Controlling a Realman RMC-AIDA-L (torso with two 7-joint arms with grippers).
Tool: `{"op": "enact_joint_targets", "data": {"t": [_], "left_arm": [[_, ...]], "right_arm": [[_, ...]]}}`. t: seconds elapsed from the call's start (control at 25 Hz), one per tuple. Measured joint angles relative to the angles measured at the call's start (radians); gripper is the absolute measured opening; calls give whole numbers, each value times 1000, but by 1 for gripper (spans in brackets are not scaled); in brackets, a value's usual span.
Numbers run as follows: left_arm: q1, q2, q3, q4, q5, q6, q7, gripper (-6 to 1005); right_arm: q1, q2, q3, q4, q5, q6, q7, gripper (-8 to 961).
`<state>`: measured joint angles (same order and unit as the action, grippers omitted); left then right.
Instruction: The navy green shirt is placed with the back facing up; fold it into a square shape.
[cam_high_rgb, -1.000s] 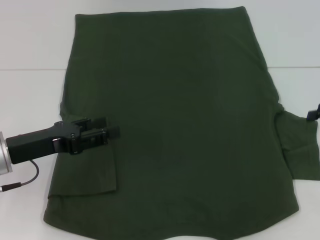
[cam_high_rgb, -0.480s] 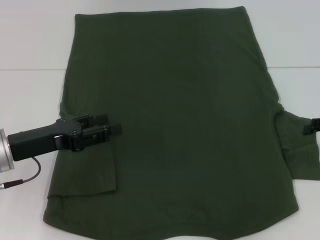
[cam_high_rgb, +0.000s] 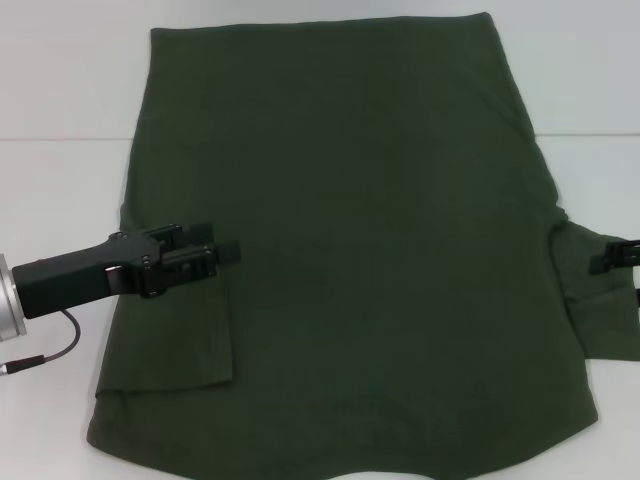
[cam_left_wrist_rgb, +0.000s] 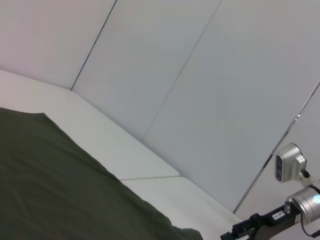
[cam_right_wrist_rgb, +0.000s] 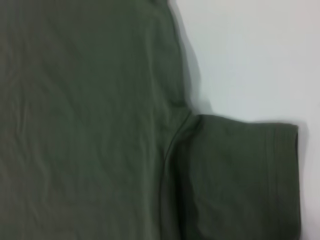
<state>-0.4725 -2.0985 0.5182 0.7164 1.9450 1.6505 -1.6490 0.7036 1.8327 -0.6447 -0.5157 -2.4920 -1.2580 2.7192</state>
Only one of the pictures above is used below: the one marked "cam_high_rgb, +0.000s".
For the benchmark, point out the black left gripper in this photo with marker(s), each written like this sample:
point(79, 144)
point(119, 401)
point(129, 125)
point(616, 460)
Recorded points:
point(75, 280)

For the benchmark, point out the dark green t-shirt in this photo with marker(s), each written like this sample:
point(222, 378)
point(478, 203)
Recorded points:
point(375, 200)

